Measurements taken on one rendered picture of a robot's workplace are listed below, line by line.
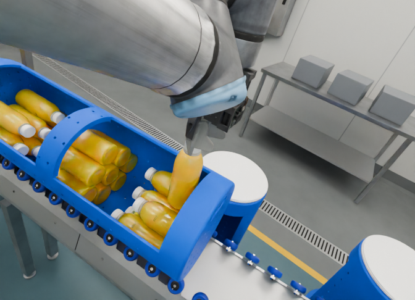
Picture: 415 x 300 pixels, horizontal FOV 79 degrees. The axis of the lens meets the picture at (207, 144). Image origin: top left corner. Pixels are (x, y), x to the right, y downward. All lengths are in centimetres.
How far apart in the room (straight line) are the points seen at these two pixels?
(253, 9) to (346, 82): 255
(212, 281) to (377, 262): 53
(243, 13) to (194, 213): 39
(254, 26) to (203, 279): 67
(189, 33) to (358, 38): 345
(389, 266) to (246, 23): 87
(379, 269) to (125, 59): 95
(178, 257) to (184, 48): 47
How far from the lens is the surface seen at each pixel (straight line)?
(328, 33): 367
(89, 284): 182
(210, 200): 58
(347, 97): 294
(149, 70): 20
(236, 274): 86
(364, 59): 364
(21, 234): 157
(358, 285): 102
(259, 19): 42
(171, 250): 60
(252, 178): 100
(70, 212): 88
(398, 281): 103
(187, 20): 21
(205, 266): 84
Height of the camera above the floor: 164
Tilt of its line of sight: 34 degrees down
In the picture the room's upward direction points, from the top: 17 degrees clockwise
